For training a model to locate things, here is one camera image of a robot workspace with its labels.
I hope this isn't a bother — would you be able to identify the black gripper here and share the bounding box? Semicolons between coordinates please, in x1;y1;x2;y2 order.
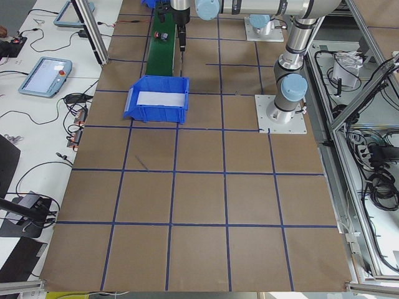
157;0;190;52

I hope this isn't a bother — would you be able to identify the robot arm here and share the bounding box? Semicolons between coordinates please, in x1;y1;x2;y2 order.
249;14;278;36
195;0;340;125

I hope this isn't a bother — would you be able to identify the green conveyor belt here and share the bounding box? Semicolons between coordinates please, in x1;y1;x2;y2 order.
145;1;176;76

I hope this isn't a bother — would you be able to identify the blue plastic bin right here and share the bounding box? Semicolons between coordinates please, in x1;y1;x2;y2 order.
141;0;156;9

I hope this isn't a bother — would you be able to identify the blue plastic bin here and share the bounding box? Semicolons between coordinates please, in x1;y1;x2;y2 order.
141;0;156;9
123;75;190;124

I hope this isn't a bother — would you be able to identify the white foam pad left bin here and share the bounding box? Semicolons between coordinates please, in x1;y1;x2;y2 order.
137;92;186;107

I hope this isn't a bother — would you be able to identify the blue plastic bin left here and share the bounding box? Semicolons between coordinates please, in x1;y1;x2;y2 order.
123;75;190;124

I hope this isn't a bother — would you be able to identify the black power adapter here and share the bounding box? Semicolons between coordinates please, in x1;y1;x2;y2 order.
78;30;88;38

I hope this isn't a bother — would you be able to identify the teach pendant far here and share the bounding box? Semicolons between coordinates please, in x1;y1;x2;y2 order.
53;1;83;29

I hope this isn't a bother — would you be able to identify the teach pendant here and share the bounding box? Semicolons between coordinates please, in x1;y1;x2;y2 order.
53;1;83;29
18;57;72;98

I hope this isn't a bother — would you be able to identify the teach pendant near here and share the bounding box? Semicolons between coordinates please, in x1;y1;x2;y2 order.
18;57;72;98

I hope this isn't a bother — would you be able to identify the red black wire pair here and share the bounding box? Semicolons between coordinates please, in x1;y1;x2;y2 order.
113;19;150;26

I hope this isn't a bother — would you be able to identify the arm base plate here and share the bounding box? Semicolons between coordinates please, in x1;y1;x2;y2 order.
254;95;307;135
244;14;284;42

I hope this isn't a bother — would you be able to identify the aluminium frame post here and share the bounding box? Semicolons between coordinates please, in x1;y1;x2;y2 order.
71;0;109;65

